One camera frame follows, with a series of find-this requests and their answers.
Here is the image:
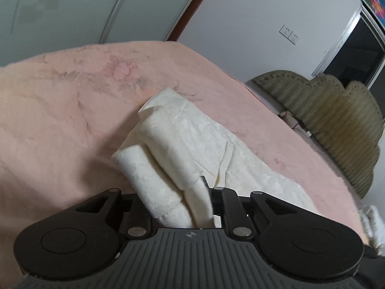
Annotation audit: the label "white framed dark window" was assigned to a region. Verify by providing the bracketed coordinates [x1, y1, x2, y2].
[311, 4, 385, 89]

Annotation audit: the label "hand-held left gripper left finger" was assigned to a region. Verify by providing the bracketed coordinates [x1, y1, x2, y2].
[74, 188, 152, 238]

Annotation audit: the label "black charging cable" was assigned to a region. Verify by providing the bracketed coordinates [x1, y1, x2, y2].
[309, 129, 330, 151]

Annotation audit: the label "pink floral blanket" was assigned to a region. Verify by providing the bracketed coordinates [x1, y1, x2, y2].
[0, 40, 367, 279]

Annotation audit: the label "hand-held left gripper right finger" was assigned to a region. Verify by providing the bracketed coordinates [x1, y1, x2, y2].
[200, 175, 304, 238]

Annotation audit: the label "white pants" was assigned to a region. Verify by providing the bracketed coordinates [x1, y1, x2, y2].
[112, 87, 320, 230]

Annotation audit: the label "floral frosted wardrobe door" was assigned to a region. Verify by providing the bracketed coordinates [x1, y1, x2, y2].
[0, 0, 211, 67]

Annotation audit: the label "olive padded headboard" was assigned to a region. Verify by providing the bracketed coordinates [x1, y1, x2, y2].
[246, 70, 381, 200]

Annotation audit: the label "brown wooden wardrobe frame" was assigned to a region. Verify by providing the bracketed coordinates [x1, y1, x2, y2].
[165, 0, 224, 42]

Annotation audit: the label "crumpled white cloth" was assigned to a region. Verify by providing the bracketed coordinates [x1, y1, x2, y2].
[359, 204, 384, 249]

